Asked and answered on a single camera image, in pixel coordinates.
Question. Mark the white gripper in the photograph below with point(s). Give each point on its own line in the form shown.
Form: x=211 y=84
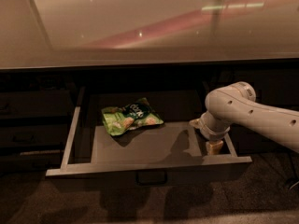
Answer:
x=209 y=131

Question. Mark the dark drawer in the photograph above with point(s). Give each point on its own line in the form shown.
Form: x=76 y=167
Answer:
x=31 y=161
x=32 y=136
x=35 y=104
x=164 y=155

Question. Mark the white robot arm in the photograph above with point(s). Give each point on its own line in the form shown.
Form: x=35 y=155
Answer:
x=236 y=104

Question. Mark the green snack packet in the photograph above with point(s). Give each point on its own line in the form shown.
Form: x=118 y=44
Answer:
x=119 y=120

